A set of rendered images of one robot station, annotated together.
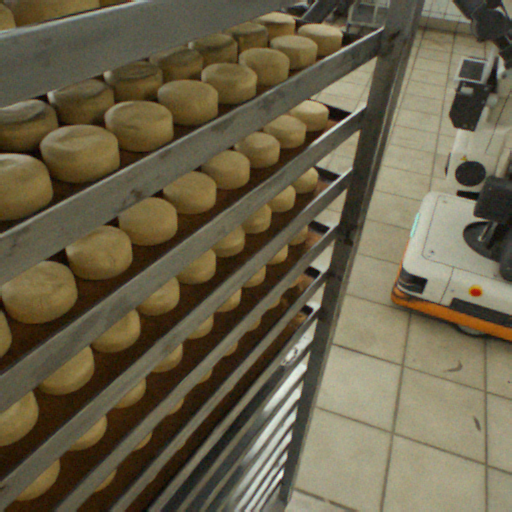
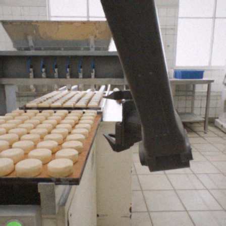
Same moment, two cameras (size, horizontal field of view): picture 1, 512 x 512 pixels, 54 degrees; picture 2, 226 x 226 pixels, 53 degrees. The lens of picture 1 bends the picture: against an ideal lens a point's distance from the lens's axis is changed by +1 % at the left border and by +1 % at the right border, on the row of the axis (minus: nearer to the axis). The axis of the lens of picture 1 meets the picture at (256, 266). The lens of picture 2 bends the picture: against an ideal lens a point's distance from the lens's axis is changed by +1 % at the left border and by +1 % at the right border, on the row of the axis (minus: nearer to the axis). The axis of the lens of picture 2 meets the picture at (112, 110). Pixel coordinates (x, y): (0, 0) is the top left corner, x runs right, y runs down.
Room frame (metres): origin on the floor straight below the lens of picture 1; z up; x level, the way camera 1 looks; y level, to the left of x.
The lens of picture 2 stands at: (2.10, -0.59, 1.12)
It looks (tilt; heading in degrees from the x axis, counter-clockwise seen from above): 11 degrees down; 72
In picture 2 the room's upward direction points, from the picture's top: straight up
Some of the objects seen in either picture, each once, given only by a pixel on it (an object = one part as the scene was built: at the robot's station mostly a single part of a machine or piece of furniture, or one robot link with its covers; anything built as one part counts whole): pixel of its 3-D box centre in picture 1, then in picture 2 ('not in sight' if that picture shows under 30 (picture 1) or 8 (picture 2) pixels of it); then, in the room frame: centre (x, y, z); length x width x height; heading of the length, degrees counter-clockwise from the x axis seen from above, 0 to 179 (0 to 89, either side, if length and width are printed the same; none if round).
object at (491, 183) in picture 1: (479, 181); not in sight; (1.67, -0.80, 0.55); 0.28 x 0.27 x 0.25; 161
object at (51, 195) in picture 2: not in sight; (95, 104); (2.42, 0.76, 0.87); 2.01 x 0.03 x 0.07; 71
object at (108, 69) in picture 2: not in sight; (67, 83); (2.25, 0.70, 1.01); 0.72 x 0.33 x 0.34; 161
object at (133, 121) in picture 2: not in sight; (139, 123); (2.31, -0.15, 0.99); 0.07 x 0.07 x 0.10; 26
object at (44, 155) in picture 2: not in sight; (40, 156); (2.10, -0.08, 0.91); 0.05 x 0.05 x 0.02
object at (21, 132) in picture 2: not in sight; (17, 133); (2.03, 0.13, 0.91); 0.05 x 0.05 x 0.02
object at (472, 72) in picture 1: (477, 85); not in sight; (1.77, -0.70, 0.87); 0.28 x 0.16 x 0.22; 161
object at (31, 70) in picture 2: not in sight; (30, 73); (2.07, 0.63, 1.07); 0.06 x 0.03 x 0.18; 71
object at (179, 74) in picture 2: not in sight; (188, 74); (4.54, 2.74, 0.95); 0.40 x 0.30 x 0.14; 167
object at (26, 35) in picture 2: not in sight; (65, 39); (2.25, 0.70, 1.25); 0.56 x 0.29 x 0.14; 161
